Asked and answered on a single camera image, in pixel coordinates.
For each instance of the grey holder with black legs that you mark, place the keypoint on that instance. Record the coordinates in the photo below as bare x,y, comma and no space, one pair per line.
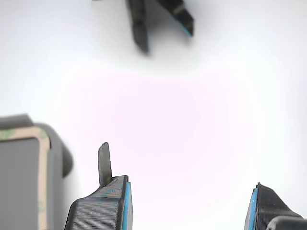
19,179

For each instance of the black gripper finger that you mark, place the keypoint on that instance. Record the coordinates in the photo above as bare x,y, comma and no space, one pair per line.
100,208
271,208

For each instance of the tan rectangular adhesive frame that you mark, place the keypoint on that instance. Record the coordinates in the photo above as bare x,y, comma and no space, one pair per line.
44,179

